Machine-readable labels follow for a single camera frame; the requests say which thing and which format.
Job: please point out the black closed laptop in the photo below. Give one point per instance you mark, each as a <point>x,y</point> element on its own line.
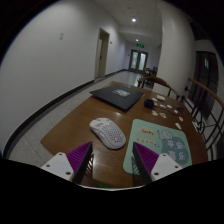
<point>116,96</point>

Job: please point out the small dark wooden chair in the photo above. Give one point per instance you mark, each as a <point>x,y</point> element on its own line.
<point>150,71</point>

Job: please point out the small pale sticker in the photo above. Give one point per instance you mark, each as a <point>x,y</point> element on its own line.
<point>163,115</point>
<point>155,113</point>

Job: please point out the curved-back wooden chair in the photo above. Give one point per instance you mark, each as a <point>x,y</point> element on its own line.
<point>156,79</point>

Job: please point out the small black box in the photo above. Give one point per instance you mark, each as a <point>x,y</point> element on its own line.
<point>148,103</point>

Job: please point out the small white block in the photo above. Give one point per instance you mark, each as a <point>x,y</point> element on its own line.
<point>161,97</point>

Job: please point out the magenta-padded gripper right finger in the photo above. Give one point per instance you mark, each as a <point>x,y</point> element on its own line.
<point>165,165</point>

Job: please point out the dark framed window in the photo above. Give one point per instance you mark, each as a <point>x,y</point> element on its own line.
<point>205,76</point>

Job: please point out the black railing with wooden handrail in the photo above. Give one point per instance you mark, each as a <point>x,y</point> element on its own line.
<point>206,91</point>

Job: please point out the wooden side door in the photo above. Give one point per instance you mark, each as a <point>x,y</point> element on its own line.
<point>103,55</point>

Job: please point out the small white sticker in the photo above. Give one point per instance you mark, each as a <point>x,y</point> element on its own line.
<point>178,126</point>
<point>181,118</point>

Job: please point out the white honeycomb computer mouse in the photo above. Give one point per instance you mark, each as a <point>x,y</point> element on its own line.
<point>108,133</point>

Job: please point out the green printed mouse pad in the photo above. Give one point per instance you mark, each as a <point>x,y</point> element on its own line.
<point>166,140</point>

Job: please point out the green exit sign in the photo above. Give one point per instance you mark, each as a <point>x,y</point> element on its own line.
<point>140,45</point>

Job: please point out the glass double door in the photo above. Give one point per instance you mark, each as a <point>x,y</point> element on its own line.
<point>138,61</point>

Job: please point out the round ceiling light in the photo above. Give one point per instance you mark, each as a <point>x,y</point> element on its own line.
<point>133,20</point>

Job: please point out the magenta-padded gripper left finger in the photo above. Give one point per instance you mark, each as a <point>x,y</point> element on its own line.
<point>60,165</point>

